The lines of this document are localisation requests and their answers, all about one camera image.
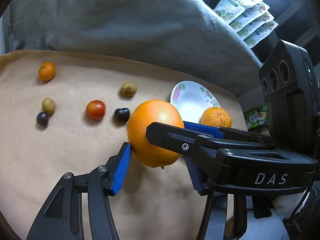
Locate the large speckled orange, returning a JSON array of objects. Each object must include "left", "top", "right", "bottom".
[{"left": 200, "top": 107, "right": 232, "bottom": 128}]

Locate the large smooth orange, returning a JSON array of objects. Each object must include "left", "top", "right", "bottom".
[{"left": 126, "top": 100, "right": 185, "bottom": 169}]

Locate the dark purple grape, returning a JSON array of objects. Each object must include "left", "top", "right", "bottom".
[
  {"left": 114, "top": 108, "right": 130, "bottom": 123},
  {"left": 36, "top": 112, "right": 49, "bottom": 126}
]

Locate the red cherry tomato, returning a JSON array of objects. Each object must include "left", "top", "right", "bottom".
[{"left": 86, "top": 100, "right": 106, "bottom": 120}]

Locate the small mandarin orange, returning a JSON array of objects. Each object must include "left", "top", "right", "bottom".
[{"left": 39, "top": 61, "right": 56, "bottom": 82}]

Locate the green snack bag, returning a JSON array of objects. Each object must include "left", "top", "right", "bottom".
[{"left": 244, "top": 106, "right": 268, "bottom": 131}]

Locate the white floral plate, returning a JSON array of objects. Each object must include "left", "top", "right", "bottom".
[{"left": 170, "top": 81, "right": 220, "bottom": 124}]

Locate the white refill pouch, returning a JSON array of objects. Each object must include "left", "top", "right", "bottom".
[
  {"left": 244, "top": 20, "right": 278, "bottom": 49},
  {"left": 237, "top": 11, "right": 274, "bottom": 40},
  {"left": 229, "top": 2, "right": 270, "bottom": 32},
  {"left": 213, "top": 0, "right": 263, "bottom": 24}
]

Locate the grey plush cushion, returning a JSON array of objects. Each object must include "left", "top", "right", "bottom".
[{"left": 2, "top": 0, "right": 261, "bottom": 96}]

